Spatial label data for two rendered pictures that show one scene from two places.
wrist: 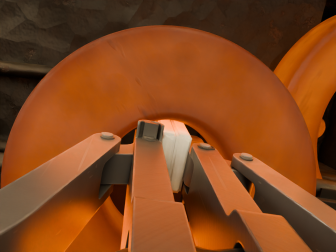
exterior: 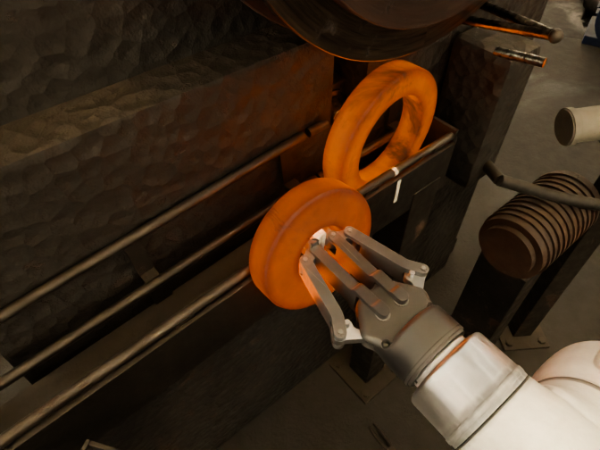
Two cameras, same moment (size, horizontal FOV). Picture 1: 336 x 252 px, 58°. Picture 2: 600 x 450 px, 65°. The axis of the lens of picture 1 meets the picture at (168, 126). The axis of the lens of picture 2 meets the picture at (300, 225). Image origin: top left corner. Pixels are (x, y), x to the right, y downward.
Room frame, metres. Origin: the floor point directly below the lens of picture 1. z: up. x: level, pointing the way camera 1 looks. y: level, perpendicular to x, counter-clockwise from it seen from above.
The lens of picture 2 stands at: (-0.12, 0.18, 1.12)
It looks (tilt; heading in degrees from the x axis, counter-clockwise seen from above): 48 degrees down; 328
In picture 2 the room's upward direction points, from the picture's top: straight up
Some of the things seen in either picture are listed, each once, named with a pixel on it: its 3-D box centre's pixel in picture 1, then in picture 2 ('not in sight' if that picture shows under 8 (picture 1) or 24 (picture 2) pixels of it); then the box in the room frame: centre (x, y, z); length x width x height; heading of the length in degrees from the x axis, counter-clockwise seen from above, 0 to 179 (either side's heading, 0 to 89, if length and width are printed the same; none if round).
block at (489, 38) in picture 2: not in sight; (473, 109); (0.27, -0.39, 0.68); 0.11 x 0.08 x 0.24; 8
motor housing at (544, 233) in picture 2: not in sight; (504, 284); (0.14, -0.50, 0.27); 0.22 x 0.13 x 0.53; 98
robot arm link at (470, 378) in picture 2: not in sight; (463, 384); (-0.05, -0.03, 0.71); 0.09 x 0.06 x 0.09; 97
